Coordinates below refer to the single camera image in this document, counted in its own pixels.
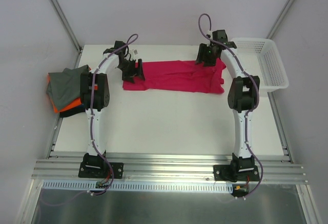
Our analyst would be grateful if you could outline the white slotted cable duct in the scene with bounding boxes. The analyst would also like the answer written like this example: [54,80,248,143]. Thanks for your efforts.
[43,180,233,194]

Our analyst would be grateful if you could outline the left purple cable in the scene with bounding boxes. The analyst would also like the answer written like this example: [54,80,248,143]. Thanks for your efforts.
[88,33,139,158]

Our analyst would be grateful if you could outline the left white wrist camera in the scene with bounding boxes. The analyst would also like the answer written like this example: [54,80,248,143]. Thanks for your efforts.
[129,49,138,60]

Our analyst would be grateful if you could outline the aluminium rail frame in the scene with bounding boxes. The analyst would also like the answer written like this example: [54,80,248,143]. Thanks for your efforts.
[32,45,308,185]

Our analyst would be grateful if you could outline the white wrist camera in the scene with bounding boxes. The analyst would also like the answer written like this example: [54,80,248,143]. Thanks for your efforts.
[129,49,138,60]
[206,30,213,39]

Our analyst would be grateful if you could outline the black t shirt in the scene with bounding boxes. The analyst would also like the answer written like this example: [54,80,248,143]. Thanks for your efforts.
[59,106,85,118]

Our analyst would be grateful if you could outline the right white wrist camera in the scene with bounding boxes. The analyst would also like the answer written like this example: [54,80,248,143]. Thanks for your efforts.
[206,30,213,39]

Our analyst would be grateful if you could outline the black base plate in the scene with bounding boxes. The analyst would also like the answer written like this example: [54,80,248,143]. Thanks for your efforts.
[78,154,124,179]
[213,165,260,182]

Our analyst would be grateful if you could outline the purple cable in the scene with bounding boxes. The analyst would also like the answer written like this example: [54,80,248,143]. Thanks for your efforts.
[198,13,264,196]
[88,33,139,158]

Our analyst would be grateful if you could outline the orange t shirt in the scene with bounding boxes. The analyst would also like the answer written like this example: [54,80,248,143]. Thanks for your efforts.
[46,74,82,113]

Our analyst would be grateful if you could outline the pink t shirt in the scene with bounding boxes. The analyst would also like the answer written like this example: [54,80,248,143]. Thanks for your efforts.
[122,59,226,94]

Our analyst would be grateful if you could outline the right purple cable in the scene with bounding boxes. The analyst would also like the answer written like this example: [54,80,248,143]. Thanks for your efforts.
[198,13,264,196]

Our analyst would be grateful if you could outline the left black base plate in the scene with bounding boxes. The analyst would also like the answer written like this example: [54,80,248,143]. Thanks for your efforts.
[78,154,124,179]

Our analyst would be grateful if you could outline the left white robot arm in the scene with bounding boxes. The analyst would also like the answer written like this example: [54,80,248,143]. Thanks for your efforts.
[80,39,146,177]

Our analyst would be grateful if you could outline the white plastic basket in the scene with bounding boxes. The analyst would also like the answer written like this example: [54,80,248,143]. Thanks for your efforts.
[232,37,289,96]

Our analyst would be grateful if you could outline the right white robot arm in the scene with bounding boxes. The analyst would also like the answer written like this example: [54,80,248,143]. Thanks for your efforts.
[196,30,260,180]

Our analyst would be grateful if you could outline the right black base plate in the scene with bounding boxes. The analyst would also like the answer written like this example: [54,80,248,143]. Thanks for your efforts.
[213,165,260,182]

